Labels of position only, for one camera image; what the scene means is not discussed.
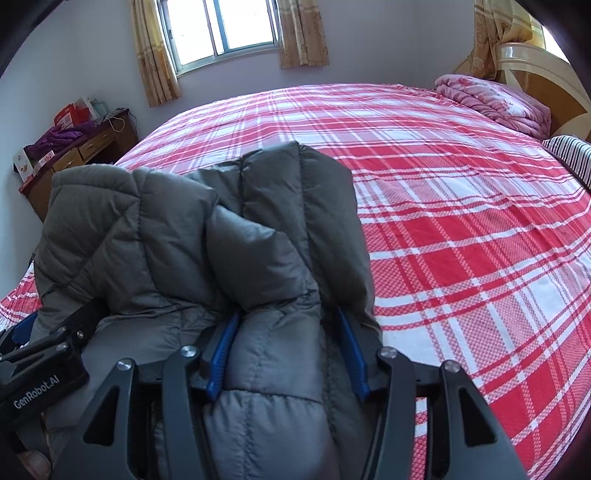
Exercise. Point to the purple garment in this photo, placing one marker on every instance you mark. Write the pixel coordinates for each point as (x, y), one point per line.
(55, 138)

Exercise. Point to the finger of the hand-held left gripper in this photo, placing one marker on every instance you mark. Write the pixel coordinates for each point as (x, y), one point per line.
(76, 321)
(23, 325)

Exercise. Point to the bright window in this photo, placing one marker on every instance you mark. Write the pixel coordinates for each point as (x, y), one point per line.
(554, 46)

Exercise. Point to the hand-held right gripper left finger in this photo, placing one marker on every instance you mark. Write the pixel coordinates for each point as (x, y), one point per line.
(221, 355)

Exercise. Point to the short yellow patterned curtain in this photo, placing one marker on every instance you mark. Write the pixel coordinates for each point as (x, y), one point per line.
(302, 37)

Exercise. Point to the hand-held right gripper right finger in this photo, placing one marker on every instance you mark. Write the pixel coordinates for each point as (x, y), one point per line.
(355, 364)

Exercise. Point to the yellow floral curtain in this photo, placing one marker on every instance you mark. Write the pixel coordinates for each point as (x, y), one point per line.
(494, 27)

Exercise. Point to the folded pink quilt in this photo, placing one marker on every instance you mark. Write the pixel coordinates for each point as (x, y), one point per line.
(498, 104)

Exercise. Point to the pale green container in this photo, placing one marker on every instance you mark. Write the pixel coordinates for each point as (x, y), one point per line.
(101, 108)

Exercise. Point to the white and red box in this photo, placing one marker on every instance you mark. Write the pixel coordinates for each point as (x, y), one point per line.
(23, 164)

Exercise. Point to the striped pillow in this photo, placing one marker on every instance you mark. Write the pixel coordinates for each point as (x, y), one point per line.
(572, 154)

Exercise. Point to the grey puffer jacket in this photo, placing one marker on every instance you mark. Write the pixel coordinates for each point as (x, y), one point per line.
(277, 207)

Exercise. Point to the red paper bag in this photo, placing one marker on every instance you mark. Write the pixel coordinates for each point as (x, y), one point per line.
(67, 115)

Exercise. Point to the brown wooden desk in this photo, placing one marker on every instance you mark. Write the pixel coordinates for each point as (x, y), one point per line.
(92, 147)

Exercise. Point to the red plaid bed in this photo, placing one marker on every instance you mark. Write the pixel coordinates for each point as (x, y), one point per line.
(461, 230)

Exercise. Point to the wooden headboard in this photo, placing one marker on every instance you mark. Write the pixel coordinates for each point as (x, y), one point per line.
(535, 78)

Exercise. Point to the sliding glass window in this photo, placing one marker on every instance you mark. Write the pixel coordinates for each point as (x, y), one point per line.
(221, 27)

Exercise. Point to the long yellow patterned curtain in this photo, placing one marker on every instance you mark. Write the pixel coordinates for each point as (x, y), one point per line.
(154, 69)

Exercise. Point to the person's left hand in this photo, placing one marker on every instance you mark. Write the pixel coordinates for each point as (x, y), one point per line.
(34, 466)

